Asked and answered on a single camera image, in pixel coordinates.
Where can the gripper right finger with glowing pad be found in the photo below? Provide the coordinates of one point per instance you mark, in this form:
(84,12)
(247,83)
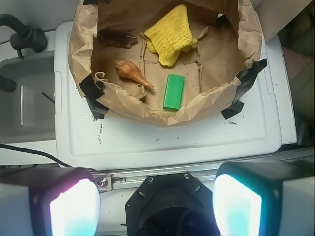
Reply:
(274,198)

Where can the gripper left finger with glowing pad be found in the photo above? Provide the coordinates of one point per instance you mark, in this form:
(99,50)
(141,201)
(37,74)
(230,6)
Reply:
(48,202)

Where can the brown conch shell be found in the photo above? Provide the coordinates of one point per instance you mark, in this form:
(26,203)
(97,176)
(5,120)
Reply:
(128,70)

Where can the white sink basin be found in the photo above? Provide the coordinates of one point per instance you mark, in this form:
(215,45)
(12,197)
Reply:
(28,113)

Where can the green rectangular block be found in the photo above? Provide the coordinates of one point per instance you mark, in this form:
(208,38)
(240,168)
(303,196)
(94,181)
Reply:
(173,92)

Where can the brown paper bag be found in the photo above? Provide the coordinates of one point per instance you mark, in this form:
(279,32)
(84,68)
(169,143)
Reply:
(218,70)

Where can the dark brown bark piece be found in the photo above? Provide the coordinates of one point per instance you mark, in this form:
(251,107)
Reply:
(117,39)

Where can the yellow woven cloth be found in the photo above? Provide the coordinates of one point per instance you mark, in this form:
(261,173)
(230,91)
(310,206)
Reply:
(170,35)

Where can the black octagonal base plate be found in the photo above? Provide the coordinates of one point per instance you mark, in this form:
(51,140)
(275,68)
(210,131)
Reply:
(171,205)

